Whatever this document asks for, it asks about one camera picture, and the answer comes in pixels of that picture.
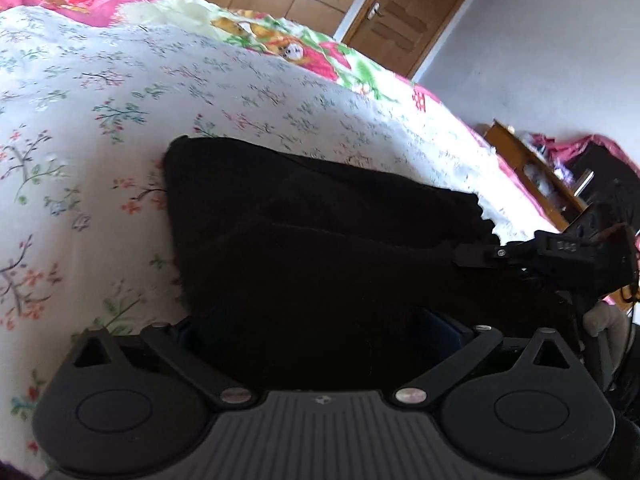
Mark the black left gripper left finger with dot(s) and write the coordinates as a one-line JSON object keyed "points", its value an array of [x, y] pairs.
{"points": [[163, 340]]}

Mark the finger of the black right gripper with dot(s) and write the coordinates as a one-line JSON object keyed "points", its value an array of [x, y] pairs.
{"points": [[511, 254]]}

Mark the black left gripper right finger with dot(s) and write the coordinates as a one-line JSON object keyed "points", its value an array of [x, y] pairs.
{"points": [[466, 348]]}

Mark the black pants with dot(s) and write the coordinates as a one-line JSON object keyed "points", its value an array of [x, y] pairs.
{"points": [[301, 273]]}

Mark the wooden side cabinet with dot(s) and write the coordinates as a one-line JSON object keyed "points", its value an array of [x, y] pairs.
{"points": [[550, 193]]}

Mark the pink cloth on cabinet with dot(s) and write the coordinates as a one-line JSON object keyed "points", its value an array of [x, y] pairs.
{"points": [[561, 152]]}

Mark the brown wooden door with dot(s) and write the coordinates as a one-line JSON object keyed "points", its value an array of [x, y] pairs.
{"points": [[401, 39]]}

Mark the white floral bed sheet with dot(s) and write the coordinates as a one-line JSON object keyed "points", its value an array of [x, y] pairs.
{"points": [[86, 115]]}

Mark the pink cartoon quilt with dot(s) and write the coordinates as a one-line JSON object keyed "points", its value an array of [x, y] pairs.
{"points": [[255, 31]]}

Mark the silver door handle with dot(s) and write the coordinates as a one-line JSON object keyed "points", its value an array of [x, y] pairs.
{"points": [[375, 11]]}

